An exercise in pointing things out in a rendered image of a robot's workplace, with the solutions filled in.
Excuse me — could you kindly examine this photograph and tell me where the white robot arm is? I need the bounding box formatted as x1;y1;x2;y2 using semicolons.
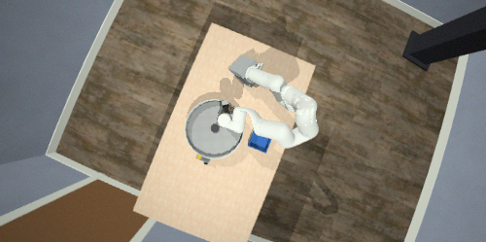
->
218;64;319;148

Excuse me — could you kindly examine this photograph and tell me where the blue square tray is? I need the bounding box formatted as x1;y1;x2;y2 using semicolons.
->
248;131;271;153

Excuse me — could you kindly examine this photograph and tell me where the grey round turning table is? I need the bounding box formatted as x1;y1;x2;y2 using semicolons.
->
185;99;244;165

